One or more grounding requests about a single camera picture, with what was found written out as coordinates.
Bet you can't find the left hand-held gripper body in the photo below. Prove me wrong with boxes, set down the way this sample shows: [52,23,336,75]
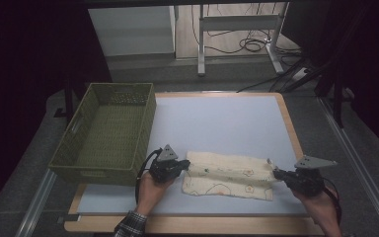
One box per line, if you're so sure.
[149,143,181,185]

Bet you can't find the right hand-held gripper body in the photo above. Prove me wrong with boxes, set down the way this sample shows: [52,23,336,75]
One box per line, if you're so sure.
[292,154,339,198]

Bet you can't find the cream patterned cloth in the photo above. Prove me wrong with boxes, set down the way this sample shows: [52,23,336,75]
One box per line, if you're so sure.
[181,150,278,202]

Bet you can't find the green woven basket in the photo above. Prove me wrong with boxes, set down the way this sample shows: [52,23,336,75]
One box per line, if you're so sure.
[47,82,157,188]

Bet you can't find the person's left hand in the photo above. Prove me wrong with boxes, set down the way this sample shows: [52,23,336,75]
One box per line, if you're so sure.
[135,171,176,217]

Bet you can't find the person's right hand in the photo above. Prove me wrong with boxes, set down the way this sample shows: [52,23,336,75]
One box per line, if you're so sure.
[291,188,342,237]

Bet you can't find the pale grey table mat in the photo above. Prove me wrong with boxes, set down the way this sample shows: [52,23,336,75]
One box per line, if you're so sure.
[76,95,315,217]

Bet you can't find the black metal stand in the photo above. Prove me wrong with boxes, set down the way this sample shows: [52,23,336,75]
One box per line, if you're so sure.
[314,58,354,129]
[53,73,82,127]

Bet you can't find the white power strip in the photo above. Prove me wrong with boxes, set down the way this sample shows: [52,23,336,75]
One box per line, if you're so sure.
[290,66,311,82]

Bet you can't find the black tape piece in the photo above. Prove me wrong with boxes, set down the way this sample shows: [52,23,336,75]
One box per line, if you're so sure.
[56,213,82,225]

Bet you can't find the white cabinet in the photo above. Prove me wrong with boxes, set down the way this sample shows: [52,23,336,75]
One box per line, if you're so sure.
[88,5,178,58]

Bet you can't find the dark curtain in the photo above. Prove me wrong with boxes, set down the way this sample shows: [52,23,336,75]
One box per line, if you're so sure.
[280,0,379,162]
[0,0,114,221]

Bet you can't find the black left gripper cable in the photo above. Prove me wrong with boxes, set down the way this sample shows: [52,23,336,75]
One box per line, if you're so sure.
[134,147,164,204]

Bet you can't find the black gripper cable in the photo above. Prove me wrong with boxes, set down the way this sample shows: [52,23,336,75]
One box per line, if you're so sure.
[134,147,164,204]
[322,177,343,226]

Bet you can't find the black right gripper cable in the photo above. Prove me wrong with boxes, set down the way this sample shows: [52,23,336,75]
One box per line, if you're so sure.
[322,177,343,226]

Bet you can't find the aluminium floor rail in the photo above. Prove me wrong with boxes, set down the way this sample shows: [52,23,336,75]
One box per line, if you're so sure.
[14,168,57,237]
[318,97,379,237]

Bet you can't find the black floor cables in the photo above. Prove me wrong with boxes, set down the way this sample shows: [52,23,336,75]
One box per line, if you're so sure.
[190,3,305,93]

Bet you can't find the white metal desk frame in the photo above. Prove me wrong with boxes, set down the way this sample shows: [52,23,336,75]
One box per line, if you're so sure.
[196,2,290,77]

